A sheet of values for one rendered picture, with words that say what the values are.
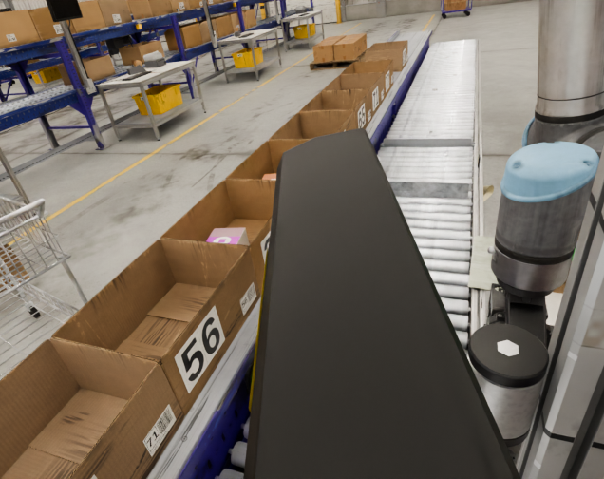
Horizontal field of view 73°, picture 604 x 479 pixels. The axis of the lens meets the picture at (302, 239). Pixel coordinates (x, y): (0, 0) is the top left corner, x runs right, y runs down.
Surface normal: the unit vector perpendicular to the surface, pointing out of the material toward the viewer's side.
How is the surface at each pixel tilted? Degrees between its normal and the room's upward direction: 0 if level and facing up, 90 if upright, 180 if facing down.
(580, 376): 90
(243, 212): 89
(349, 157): 4
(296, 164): 14
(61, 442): 1
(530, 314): 27
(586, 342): 90
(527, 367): 0
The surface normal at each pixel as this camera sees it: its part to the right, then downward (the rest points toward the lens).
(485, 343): -0.13, -0.83
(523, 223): -0.68, 0.47
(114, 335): 0.93, 0.06
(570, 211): 0.10, 0.50
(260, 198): -0.33, 0.54
